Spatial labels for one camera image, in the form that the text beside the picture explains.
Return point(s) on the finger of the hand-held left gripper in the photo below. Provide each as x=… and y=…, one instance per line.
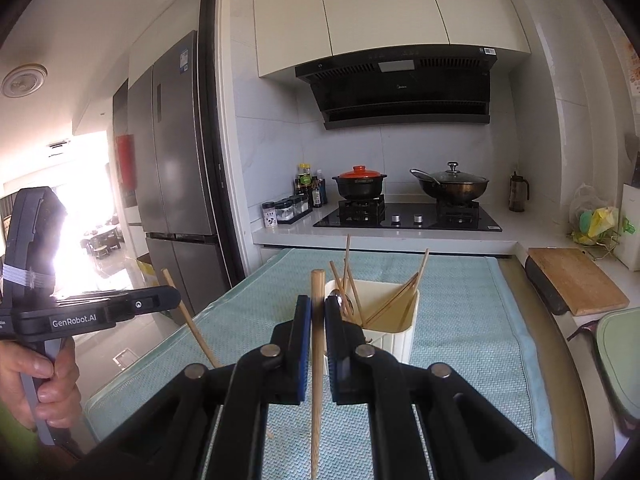
x=150, y=301

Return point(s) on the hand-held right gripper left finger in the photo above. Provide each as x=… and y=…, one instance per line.
x=301, y=355

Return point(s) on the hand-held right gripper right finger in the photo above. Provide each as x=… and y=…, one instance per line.
x=334, y=355

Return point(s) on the metal spoon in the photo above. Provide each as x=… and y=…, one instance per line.
x=348, y=306

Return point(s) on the cream ribbed utensil holder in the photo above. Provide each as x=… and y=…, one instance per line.
x=390, y=347

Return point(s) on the slender bamboo chopstick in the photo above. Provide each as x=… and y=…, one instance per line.
x=316, y=420
x=200, y=335

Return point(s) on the bunch of wooden chopsticks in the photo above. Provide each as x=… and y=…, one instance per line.
x=347, y=255

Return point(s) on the person's left hand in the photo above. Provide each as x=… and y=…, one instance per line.
x=55, y=385

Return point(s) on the dining table with chairs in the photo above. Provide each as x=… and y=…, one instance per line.
x=102, y=242

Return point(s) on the teal woven table mat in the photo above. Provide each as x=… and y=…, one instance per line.
x=450, y=310

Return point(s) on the seasoning jar printed label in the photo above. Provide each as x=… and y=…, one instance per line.
x=269, y=216

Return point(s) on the grey steel refrigerator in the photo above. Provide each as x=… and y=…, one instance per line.
x=175, y=160

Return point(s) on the group of condiment bottles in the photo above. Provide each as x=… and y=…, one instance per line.
x=292, y=210

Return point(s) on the black gas cooktop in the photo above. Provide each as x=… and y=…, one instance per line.
x=405, y=220

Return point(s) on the round ceiling light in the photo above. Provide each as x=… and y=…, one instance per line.
x=22, y=80

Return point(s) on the dark soy sauce bottle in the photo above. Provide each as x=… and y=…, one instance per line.
x=319, y=192

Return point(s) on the black clay pot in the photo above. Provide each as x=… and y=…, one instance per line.
x=357, y=185

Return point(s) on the sauce bottle yellow cap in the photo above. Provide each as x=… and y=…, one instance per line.
x=304, y=180

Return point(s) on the dark metal wok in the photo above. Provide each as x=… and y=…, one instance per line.
x=452, y=187

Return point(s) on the white kitchen counter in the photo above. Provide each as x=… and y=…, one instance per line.
x=515, y=234

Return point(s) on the wooden cutting board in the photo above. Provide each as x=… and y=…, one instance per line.
x=580, y=280

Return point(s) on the black range hood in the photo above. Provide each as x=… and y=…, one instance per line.
x=400, y=95

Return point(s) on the yellow green plastic bags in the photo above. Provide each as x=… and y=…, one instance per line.
x=597, y=220

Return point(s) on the white countertop appliance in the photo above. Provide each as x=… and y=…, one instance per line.
x=631, y=225

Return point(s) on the dark door frame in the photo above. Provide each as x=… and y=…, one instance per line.
x=225, y=160

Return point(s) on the white wall cabinets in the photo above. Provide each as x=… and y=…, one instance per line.
x=390, y=5

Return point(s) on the wall poster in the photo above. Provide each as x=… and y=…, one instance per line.
x=635, y=67

